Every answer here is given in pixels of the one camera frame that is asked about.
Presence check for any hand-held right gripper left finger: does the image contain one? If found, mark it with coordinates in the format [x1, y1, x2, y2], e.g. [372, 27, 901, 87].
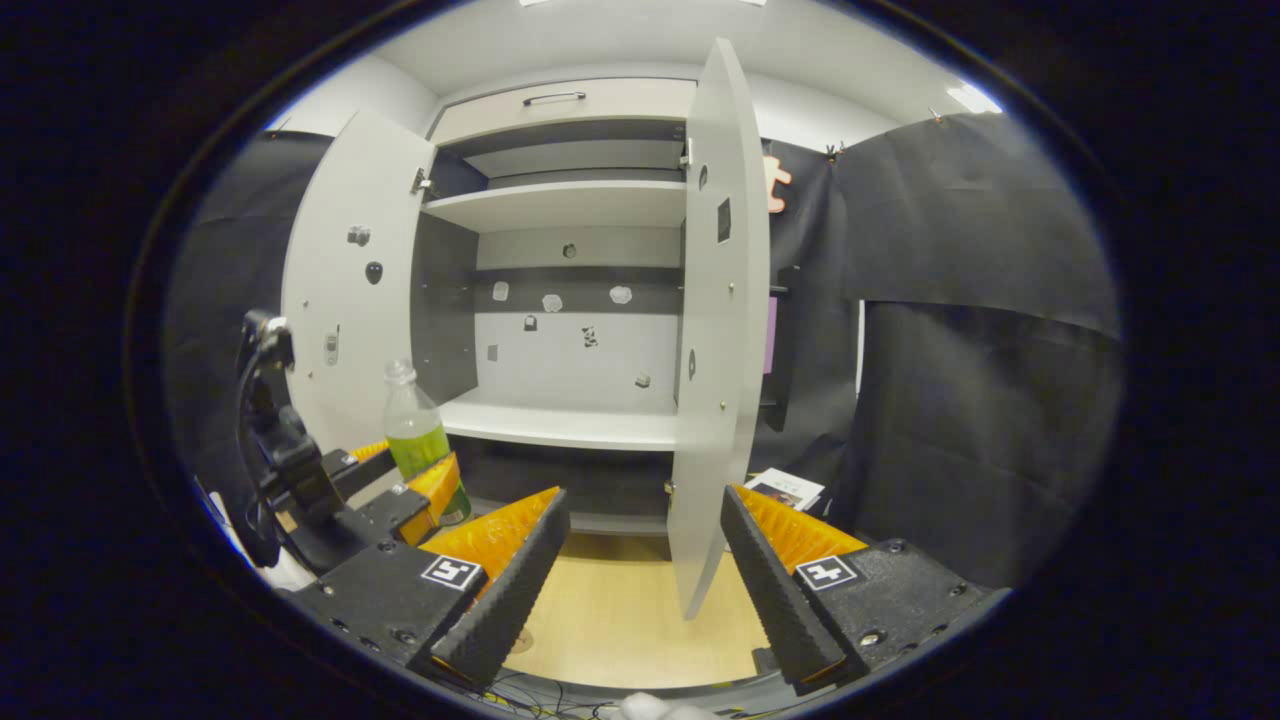
[285, 487, 572, 693]

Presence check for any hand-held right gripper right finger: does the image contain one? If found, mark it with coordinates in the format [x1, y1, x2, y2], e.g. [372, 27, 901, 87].
[720, 485, 1006, 698]

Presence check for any clear bottle with green label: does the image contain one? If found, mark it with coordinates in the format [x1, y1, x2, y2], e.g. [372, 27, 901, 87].
[383, 360, 473, 526]

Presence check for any white cabinet door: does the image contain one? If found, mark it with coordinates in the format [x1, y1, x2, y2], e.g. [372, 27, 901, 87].
[280, 108, 441, 471]
[667, 38, 773, 621]

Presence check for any white cabinet with grey interior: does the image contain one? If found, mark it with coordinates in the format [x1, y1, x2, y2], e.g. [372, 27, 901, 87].
[410, 76, 701, 536]

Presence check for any white printed booklet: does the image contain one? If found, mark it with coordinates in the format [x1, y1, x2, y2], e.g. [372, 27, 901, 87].
[745, 467, 826, 511]

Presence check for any black backdrop cloth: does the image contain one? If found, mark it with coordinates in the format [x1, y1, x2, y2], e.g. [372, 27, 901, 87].
[750, 110, 1126, 591]
[165, 130, 336, 561]

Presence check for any large ceiling light panel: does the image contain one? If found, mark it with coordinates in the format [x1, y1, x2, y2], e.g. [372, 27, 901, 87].
[518, 0, 769, 9]

